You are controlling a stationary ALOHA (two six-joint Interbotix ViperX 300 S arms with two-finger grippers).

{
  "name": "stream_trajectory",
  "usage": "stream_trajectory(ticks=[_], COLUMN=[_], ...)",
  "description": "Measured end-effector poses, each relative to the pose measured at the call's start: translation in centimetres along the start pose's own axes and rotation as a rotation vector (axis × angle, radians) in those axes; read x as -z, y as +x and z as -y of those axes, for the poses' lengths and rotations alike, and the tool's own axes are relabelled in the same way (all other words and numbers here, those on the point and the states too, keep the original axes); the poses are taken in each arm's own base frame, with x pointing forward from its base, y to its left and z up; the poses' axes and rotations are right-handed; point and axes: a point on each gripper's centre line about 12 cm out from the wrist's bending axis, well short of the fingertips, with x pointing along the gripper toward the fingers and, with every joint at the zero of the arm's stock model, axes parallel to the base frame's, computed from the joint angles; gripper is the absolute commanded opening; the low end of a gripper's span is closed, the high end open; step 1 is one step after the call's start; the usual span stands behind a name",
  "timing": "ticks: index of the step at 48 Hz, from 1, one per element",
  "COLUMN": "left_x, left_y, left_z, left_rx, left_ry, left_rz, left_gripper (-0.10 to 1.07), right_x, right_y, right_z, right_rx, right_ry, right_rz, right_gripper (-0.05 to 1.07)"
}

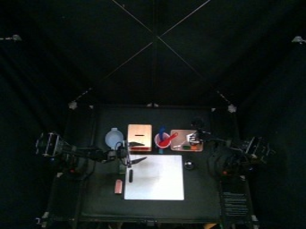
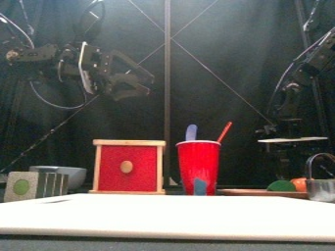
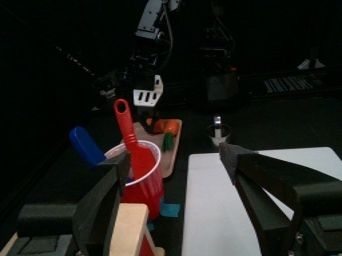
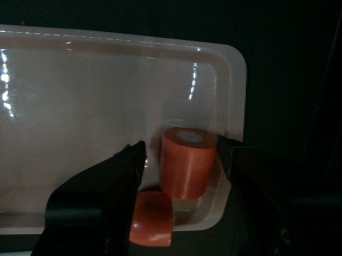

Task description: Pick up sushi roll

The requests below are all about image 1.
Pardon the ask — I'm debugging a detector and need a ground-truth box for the blue plastic utensil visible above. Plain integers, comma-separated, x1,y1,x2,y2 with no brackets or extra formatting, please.
157,127,165,155

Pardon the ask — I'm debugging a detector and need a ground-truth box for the white plastic cutting board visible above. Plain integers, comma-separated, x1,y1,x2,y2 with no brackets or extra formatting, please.
122,154,185,201

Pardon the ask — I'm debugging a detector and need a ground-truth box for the salmon nigiri sushi toy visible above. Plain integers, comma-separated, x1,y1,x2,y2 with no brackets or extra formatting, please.
113,179,122,195

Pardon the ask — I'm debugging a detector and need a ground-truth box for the wooden box with slot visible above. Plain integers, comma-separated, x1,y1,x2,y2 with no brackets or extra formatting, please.
126,123,153,152

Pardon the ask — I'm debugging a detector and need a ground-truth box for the red plastic spoon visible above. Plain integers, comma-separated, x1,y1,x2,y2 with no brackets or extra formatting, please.
159,131,179,148

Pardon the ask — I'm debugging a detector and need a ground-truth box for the thin white frame cord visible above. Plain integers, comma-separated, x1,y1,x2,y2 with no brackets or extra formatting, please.
109,0,236,109
72,0,211,105

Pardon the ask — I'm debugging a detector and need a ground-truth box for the wooden tray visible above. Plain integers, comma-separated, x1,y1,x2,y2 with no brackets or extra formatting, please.
169,129,204,153

